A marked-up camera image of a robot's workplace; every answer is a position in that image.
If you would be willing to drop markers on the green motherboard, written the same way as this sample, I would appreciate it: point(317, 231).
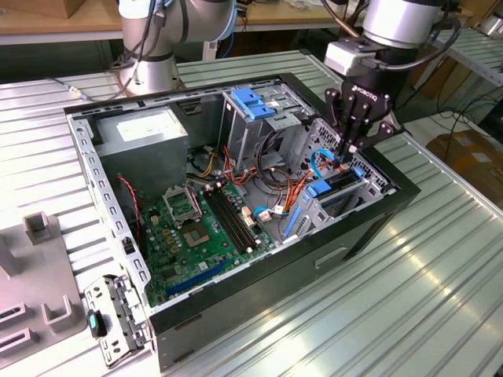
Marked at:
point(212, 251)

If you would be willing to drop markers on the black case fan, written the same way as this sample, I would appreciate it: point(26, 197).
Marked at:
point(127, 212)

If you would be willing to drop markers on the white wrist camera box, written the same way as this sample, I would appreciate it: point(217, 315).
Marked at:
point(342, 57)

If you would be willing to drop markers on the grey metal disk bay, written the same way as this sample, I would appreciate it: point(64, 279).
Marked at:
point(308, 214)

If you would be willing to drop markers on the black latch with blue tab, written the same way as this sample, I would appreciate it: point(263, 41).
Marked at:
point(94, 324)

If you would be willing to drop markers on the flat brown cardboard box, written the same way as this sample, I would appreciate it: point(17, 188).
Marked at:
point(471, 169)

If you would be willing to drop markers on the hard disk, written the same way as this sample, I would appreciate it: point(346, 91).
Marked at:
point(316, 188)

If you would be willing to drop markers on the silver expansion slot bracket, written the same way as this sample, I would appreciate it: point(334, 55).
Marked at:
point(118, 314)

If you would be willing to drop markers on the wooden desk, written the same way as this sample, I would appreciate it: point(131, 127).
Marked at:
point(283, 15)

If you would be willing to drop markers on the metal slat side table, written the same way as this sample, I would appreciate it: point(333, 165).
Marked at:
point(479, 55)

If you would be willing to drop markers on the blue drive cage latch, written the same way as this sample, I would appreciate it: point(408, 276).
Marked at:
point(247, 100)

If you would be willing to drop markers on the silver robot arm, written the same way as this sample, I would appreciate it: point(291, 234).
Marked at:
point(157, 74)

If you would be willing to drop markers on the small brown cardboard box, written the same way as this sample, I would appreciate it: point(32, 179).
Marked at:
point(68, 8)

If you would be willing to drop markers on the black PC case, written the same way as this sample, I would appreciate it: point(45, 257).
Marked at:
point(255, 298)

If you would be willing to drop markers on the blue expansion slot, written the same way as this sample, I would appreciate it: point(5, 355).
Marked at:
point(196, 279)

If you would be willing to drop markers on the grey parts rack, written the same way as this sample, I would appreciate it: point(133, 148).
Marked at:
point(43, 275)

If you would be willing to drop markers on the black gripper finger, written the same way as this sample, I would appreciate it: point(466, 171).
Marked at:
point(379, 137)
point(333, 106)

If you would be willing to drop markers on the black RAM slot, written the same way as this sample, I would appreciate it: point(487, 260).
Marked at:
point(232, 216)
point(221, 216)
point(237, 216)
point(226, 216)

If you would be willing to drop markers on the grey power supply unit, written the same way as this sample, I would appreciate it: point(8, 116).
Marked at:
point(145, 165)

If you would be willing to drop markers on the grey optical drive cage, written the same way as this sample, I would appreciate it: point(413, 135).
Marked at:
point(243, 133)

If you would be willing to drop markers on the green RAM stick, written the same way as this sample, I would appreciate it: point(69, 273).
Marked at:
point(8, 314)

